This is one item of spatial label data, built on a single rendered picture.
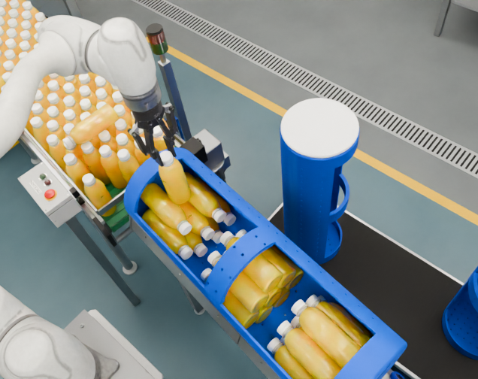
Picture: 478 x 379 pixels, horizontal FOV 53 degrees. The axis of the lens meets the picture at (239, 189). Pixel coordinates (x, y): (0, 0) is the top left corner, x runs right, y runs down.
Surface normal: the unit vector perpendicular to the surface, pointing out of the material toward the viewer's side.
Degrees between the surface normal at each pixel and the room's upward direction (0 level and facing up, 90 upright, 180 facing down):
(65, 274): 0
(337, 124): 0
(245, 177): 0
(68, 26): 9
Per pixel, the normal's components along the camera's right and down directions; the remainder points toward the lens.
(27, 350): -0.01, -0.51
